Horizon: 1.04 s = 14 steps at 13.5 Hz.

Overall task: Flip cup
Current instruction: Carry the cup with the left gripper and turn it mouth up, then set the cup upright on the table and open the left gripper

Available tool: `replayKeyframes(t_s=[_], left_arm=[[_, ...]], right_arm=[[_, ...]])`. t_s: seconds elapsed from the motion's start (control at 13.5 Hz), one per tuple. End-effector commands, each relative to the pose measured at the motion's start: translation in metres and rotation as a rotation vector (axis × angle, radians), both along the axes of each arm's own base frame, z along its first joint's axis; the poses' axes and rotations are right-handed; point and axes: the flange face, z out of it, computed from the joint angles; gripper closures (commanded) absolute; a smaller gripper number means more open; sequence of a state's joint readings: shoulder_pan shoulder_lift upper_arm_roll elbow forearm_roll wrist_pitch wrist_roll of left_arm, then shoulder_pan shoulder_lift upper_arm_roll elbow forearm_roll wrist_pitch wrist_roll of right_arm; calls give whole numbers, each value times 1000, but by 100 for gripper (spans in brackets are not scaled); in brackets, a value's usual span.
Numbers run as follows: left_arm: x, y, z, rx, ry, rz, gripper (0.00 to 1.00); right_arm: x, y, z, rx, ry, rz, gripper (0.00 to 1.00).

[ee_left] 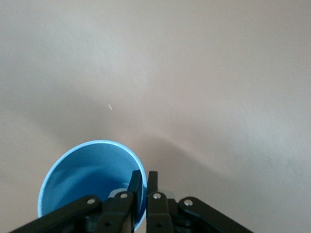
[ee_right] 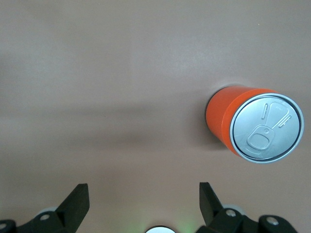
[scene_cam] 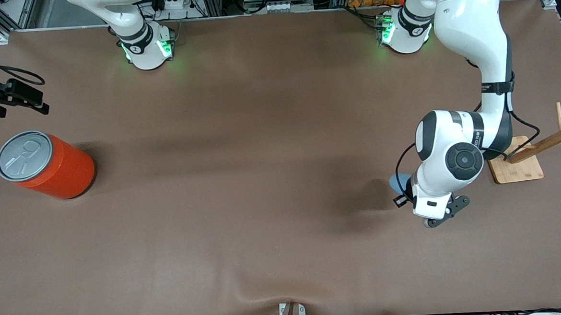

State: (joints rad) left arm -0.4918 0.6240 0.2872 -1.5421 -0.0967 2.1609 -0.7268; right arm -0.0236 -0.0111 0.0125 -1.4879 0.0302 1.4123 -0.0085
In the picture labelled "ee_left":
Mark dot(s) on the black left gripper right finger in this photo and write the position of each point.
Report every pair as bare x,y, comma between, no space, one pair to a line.
170,216

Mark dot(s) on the blue plastic cup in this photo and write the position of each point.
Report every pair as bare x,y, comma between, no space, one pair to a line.
85,174

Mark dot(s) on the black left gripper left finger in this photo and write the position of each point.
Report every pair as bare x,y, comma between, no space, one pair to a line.
114,213

